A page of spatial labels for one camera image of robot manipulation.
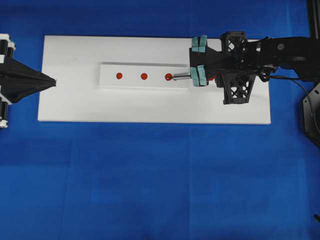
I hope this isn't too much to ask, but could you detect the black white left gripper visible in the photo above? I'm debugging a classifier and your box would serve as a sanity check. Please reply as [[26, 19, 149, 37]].
[[0, 33, 58, 129]]

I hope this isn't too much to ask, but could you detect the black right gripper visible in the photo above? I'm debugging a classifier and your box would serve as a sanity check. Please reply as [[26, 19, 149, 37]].
[[189, 31, 265, 105]]

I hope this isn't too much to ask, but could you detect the red handled soldering iron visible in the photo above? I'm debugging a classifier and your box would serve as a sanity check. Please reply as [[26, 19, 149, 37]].
[[166, 73, 216, 82]]

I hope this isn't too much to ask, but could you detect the black soldering iron cable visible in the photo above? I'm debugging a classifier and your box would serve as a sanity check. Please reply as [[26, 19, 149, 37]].
[[262, 72, 320, 136]]

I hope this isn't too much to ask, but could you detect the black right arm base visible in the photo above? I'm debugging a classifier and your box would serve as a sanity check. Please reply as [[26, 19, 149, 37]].
[[302, 83, 320, 148]]

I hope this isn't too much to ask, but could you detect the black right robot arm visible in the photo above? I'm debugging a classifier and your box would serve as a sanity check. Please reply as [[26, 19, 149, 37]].
[[189, 31, 320, 105]]

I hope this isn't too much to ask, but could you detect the right red dot mark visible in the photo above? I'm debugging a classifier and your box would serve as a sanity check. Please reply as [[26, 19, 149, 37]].
[[164, 73, 173, 81]]

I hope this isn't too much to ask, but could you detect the red dot mark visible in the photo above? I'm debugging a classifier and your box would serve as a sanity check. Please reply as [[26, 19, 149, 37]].
[[116, 72, 123, 80], [140, 73, 148, 80], [164, 73, 173, 81]]

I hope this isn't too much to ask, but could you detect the middle red dot mark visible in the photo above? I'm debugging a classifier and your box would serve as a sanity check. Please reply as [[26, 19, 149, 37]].
[[140, 73, 148, 80]]

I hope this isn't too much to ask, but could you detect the left red dot mark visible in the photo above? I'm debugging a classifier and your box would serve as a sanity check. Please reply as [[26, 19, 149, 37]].
[[116, 72, 123, 80]]

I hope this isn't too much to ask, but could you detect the small white raised plate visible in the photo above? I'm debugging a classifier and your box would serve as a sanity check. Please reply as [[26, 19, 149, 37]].
[[99, 62, 189, 90]]

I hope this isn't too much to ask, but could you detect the large white base board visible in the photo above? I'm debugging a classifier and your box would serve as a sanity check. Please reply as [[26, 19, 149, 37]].
[[37, 35, 271, 125]]

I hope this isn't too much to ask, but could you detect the blue table cloth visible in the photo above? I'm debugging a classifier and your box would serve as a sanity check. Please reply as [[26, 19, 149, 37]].
[[0, 0, 320, 240]]

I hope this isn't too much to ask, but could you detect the black aluminium frame post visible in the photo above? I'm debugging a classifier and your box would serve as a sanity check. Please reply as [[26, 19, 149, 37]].
[[306, 0, 320, 40]]

